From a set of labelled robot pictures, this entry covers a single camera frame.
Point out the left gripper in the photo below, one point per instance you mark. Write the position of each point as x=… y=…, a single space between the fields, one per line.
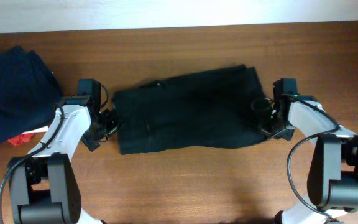
x=92 y=139

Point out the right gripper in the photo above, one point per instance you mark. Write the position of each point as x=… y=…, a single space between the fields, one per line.
x=263 y=125

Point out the black shorts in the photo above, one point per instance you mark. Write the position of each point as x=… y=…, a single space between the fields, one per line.
x=210 y=108

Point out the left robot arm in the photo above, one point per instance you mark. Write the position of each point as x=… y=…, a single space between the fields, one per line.
x=42 y=184

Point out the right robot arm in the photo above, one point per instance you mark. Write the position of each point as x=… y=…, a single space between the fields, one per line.
x=332 y=183

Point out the white paper tag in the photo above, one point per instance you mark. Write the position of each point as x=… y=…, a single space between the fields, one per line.
x=42 y=129

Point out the red cloth piece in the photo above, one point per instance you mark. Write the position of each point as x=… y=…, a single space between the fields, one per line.
x=20 y=139

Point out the navy blue folded garment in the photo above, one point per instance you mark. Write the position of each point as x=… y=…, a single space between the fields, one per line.
x=28 y=92

